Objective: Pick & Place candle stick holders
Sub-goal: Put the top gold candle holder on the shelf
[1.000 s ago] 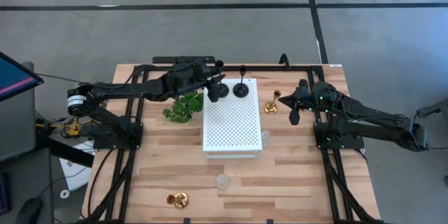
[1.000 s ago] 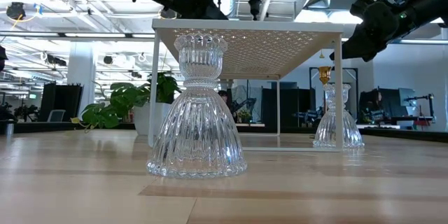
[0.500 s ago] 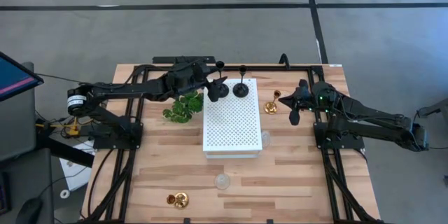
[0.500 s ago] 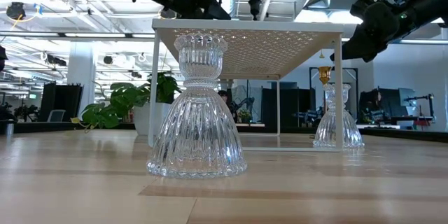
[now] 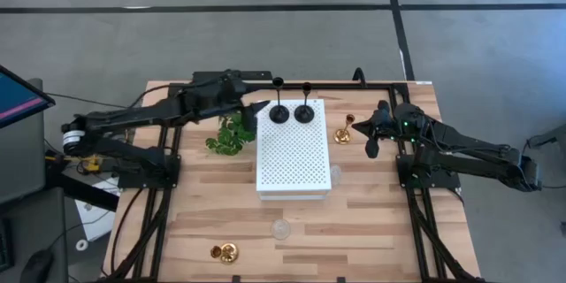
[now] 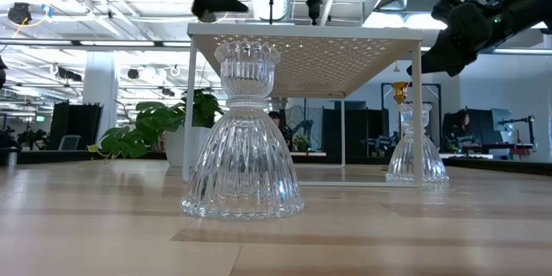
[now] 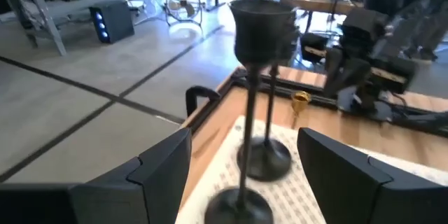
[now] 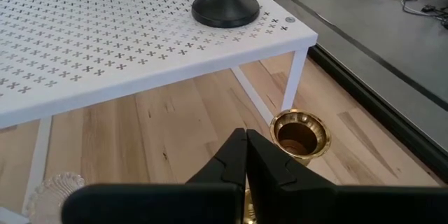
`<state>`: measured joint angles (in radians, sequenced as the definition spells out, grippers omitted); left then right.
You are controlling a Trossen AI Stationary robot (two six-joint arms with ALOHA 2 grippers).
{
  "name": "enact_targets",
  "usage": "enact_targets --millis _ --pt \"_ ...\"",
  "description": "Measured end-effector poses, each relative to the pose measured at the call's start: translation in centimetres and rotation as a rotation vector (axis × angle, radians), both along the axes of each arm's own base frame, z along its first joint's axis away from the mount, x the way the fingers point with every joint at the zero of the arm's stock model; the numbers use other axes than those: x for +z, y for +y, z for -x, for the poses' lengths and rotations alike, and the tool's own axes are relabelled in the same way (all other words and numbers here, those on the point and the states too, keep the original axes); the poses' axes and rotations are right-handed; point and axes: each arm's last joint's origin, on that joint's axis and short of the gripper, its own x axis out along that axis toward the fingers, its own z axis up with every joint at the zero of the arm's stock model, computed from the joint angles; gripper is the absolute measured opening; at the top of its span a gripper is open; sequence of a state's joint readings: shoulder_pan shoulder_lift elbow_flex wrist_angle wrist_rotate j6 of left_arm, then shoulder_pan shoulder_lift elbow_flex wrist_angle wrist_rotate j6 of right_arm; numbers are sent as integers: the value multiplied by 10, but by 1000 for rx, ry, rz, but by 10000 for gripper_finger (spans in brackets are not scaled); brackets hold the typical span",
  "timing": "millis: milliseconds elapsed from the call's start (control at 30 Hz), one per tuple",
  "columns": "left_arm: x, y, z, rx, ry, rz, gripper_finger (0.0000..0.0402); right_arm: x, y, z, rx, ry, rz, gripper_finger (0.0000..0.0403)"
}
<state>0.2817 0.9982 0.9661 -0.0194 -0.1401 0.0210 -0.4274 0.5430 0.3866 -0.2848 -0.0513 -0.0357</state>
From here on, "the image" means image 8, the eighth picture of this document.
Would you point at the black candlestick holder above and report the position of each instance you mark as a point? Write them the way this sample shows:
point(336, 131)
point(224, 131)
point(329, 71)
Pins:
point(225, 7)

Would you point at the black aluminium table frame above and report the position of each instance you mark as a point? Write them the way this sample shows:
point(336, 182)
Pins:
point(385, 115)

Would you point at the gold candlestick holder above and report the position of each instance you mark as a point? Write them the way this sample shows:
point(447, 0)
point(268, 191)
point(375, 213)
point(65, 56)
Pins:
point(301, 136)

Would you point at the clear glass candlestick holder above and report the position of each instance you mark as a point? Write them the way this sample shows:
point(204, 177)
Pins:
point(49, 196)

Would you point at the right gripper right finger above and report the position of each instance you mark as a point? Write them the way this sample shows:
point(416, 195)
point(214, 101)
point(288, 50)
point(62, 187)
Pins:
point(315, 203)

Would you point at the white perforated metal shelf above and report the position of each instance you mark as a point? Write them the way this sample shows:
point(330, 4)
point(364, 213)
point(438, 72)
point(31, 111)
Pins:
point(105, 42)

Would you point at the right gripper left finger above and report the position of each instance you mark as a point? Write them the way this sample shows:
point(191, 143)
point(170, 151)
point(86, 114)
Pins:
point(157, 203)

